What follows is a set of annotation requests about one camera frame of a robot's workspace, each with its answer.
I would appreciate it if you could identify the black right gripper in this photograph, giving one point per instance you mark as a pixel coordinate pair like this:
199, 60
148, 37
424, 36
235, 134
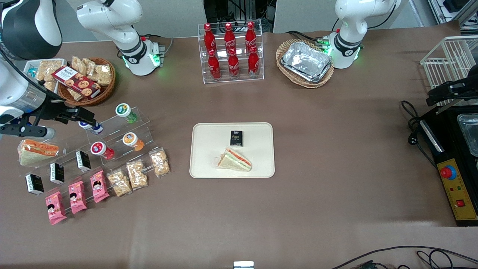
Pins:
52, 110

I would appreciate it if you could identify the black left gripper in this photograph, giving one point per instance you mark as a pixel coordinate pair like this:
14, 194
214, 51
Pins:
449, 90

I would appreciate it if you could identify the green gum bottle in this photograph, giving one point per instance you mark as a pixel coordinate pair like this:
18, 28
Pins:
123, 110

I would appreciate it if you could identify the grey arm base connector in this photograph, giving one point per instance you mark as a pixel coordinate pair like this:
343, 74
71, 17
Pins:
161, 48

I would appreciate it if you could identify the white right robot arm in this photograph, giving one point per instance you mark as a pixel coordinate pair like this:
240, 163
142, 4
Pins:
112, 18

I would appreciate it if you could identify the blue gum bottle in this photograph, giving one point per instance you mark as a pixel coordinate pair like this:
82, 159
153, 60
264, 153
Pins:
95, 129

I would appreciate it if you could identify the red gum bottle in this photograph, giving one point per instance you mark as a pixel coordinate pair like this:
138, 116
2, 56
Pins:
98, 148

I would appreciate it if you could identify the clear metal tray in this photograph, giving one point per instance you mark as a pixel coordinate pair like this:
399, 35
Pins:
470, 134

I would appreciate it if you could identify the orange gum bottle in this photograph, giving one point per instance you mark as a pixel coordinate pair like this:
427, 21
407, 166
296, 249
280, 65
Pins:
130, 139

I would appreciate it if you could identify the beige plastic tray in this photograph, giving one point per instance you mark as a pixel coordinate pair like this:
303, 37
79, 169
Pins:
209, 144

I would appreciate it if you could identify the aluminium foil tray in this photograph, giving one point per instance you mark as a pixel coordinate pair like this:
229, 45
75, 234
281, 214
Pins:
306, 61

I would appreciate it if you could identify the rice crisp snack pack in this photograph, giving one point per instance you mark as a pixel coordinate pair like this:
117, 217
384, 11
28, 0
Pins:
101, 74
75, 95
50, 86
79, 64
119, 183
48, 69
160, 163
137, 175

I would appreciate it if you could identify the brown wicker snack basket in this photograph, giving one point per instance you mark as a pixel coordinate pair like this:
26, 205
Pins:
101, 98

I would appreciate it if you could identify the clear acrylic stepped stand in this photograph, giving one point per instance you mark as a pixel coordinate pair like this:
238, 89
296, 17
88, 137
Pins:
115, 130

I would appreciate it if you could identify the red chocolate cookie box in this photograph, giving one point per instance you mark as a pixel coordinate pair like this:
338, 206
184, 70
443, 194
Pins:
76, 82

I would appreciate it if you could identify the small black white box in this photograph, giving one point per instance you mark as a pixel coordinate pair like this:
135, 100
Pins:
83, 161
34, 184
236, 139
57, 173

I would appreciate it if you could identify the wrapped ham lettuce sandwich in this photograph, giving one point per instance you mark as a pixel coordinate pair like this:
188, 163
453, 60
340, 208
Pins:
37, 151

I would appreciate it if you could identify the black sealing machine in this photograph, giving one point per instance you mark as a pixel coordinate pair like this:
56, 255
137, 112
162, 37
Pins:
448, 149

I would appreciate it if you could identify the blue wrapped snack pack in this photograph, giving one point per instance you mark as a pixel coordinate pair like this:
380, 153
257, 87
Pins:
32, 73

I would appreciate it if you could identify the pink cartoon snack pack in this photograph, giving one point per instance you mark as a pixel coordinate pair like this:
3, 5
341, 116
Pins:
99, 186
77, 197
55, 208

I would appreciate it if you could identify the white plastic bin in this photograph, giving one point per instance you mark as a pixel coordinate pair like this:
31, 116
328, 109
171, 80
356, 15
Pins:
28, 66

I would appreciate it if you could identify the red emergency stop button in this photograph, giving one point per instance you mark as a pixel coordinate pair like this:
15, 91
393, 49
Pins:
447, 172

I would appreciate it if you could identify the yellow control panel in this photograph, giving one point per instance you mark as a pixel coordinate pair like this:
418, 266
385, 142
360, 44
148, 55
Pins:
463, 190

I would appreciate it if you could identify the red cola bottle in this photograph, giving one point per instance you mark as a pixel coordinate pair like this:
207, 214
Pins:
250, 35
253, 63
233, 65
214, 66
229, 36
209, 37

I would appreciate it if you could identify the light wicker basket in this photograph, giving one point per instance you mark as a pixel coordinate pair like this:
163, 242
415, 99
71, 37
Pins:
304, 83

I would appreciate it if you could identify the wrapped triangle sandwich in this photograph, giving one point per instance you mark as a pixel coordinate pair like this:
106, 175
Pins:
235, 161

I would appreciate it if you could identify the clear acrylic bottle rack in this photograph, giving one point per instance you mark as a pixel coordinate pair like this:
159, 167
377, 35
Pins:
241, 80

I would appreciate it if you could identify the black background equipment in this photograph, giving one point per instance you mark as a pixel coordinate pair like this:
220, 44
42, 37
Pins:
224, 9

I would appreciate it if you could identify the small white device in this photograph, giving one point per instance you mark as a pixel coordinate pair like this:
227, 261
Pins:
243, 265

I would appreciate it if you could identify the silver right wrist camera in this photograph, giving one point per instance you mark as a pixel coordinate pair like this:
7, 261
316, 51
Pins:
37, 132

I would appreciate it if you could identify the aluminium frame rack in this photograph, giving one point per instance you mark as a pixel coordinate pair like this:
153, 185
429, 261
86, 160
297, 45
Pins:
448, 7

